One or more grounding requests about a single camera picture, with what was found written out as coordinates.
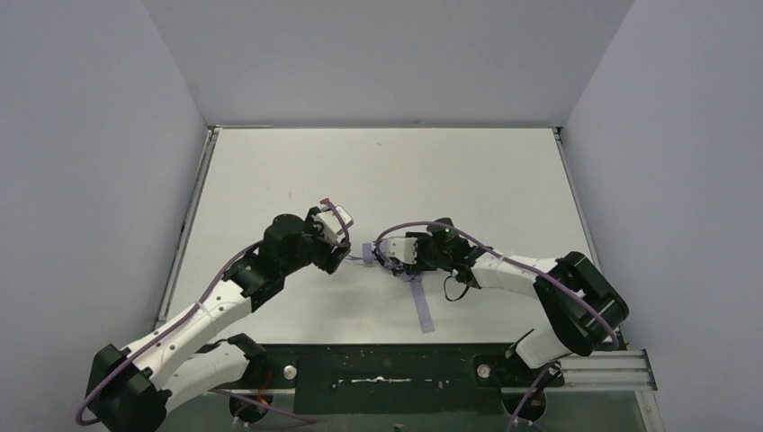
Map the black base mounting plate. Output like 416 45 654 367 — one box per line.
222 343 540 415

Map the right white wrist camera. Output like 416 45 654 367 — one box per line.
380 237 417 266

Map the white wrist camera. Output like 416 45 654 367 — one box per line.
314 203 355 244
380 237 417 266

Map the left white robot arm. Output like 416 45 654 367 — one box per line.
76 202 353 431

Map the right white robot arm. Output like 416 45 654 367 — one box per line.
407 218 630 369

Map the lavender folding umbrella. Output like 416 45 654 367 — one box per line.
345 243 435 334

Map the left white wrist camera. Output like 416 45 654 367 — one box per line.
314 203 355 244

